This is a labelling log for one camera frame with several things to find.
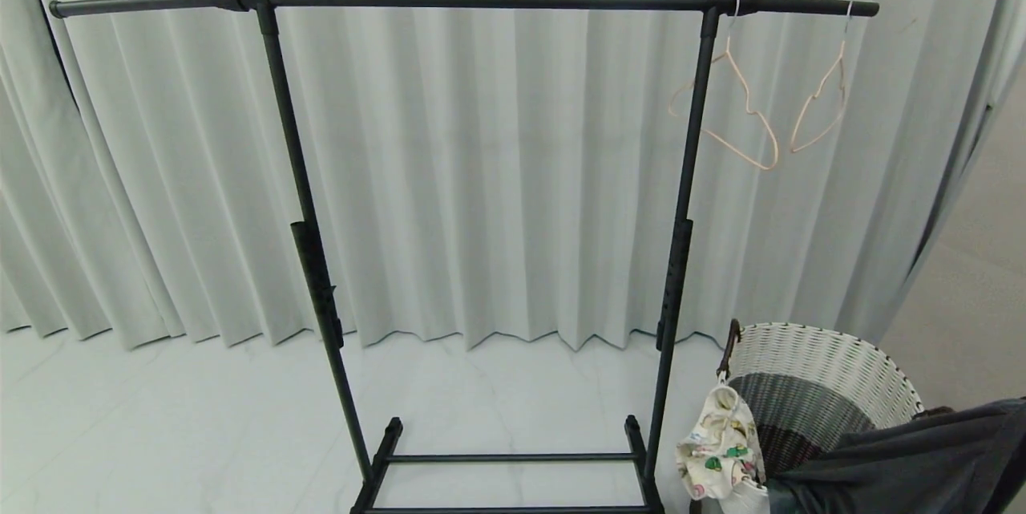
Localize pink clothes hanger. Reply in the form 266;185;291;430
790;1;854;154
669;0;780;172

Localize dark grey long-sleeved shirt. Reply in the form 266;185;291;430
765;398;1026;514

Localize white laundry basket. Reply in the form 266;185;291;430
716;319;955;514

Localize white curtain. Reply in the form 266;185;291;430
0;0;185;350
24;0;1026;351

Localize cream printed garment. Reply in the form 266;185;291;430
676;383;769;503

